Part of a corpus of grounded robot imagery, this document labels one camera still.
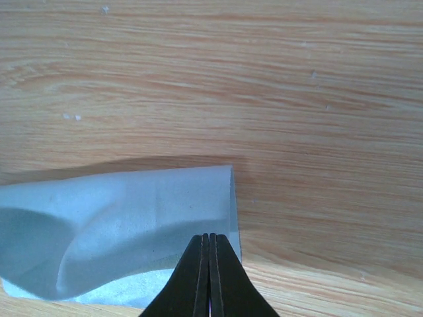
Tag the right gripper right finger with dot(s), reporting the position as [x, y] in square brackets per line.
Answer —
[231, 291]

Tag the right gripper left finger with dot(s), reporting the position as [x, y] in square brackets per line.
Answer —
[187, 291]

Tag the light blue cleaning cloth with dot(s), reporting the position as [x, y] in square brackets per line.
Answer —
[113, 238]

